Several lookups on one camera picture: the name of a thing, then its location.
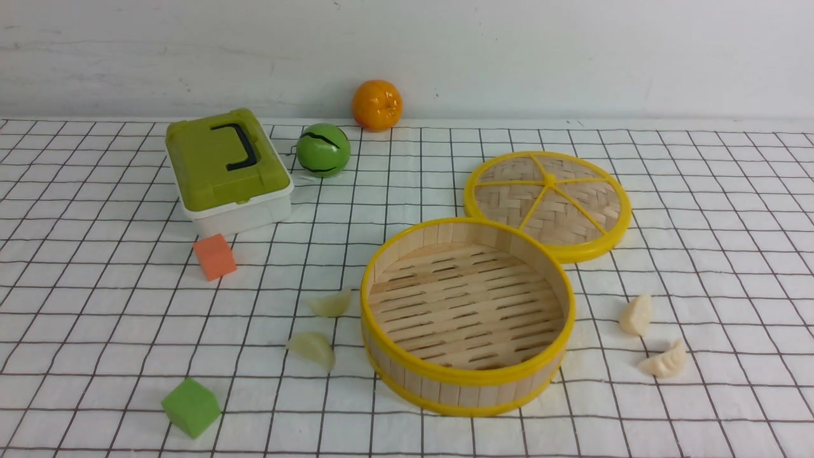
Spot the pale green dumpling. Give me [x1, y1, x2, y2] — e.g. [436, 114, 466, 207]
[287, 331, 336, 372]
[308, 289, 354, 317]

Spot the bamboo steamer tray yellow rim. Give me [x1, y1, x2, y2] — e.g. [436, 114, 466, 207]
[360, 218, 576, 417]

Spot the bamboo steamer lid yellow rim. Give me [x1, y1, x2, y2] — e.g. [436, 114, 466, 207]
[464, 151, 633, 263]

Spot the white dumpling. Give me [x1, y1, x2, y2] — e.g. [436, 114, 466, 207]
[637, 341, 688, 378]
[619, 294, 653, 337]

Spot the orange foam cube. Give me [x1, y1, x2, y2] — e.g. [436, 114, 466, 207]
[193, 233, 237, 282]

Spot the green foam cube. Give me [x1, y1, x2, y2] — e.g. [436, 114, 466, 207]
[161, 377, 221, 440]

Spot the orange toy tangerine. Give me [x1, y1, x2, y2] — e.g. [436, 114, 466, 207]
[352, 80, 403, 132]

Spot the green toy watermelon ball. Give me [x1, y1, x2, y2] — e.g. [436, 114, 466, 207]
[296, 123, 350, 177]

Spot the white grid tablecloth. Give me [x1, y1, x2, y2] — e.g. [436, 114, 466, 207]
[1, 116, 813, 457]

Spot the green lidded storage box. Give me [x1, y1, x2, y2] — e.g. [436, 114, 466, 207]
[165, 108, 294, 238]

